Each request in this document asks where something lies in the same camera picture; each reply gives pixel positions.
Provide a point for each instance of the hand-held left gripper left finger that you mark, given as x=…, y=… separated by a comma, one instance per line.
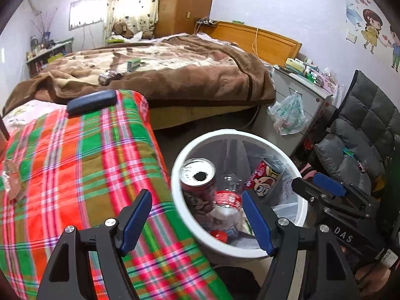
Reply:
x=137, y=218

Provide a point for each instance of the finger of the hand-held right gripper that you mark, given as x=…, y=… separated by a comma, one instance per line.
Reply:
x=329, y=184
x=309, y=192

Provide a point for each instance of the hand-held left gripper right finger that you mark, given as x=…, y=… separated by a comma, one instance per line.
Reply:
x=256, y=222

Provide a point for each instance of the clear bottle with red label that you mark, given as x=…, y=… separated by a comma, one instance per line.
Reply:
x=228, y=198

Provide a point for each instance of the small red cartoon can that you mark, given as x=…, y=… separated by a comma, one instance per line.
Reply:
x=264, y=179

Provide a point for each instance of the white trash bin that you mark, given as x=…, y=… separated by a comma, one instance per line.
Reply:
x=187, y=225

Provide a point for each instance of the large red drink can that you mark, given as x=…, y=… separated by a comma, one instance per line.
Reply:
x=195, y=190

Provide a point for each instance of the clear plastic bin liner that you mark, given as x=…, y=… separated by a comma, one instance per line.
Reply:
x=287, y=200

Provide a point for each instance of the grey cushioned chair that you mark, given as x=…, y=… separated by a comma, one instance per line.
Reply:
x=359, y=122

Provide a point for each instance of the red green plaid blanket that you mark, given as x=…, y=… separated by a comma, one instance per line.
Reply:
x=78, y=178

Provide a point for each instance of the hanging plastic bag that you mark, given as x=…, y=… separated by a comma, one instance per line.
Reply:
x=287, y=115

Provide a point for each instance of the grey nightstand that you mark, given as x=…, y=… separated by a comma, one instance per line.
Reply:
x=293, y=84

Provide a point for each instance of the pile of medicine boxes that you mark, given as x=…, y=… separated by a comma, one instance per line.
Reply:
x=309, y=72

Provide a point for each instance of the dark blue glasses case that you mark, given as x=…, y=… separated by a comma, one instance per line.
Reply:
x=90, y=101

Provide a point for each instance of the dark crumpled wrapper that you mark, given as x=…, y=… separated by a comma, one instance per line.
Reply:
x=109, y=77

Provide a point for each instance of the wooden headboard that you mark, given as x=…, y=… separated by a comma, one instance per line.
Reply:
x=275, y=45

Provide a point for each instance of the white floral bed sheet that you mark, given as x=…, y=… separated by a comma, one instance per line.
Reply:
x=28, y=114

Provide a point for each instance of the small green white box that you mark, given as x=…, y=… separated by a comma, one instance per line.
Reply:
x=133, y=64

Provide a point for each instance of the brown patterned blanket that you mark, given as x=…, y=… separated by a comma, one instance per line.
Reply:
x=187, y=68

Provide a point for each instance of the cluttered shelf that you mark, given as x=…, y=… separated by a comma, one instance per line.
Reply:
x=47, y=57

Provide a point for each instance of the brown teddy bear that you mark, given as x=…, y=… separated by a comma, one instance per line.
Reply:
x=122, y=30

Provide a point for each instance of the power strip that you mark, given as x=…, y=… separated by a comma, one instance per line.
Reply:
x=206, y=22

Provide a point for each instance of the vase with branches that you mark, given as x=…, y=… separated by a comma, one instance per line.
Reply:
x=45, y=28

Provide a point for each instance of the window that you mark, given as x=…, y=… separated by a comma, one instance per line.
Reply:
x=86, y=12

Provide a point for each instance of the patterned curtain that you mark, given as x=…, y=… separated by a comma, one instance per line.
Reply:
x=131, y=3

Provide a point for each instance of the wooden wardrobe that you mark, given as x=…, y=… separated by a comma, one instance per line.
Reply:
x=184, y=0

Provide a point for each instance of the cartoon children wall decal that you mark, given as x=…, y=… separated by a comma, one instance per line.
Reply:
x=372, y=28

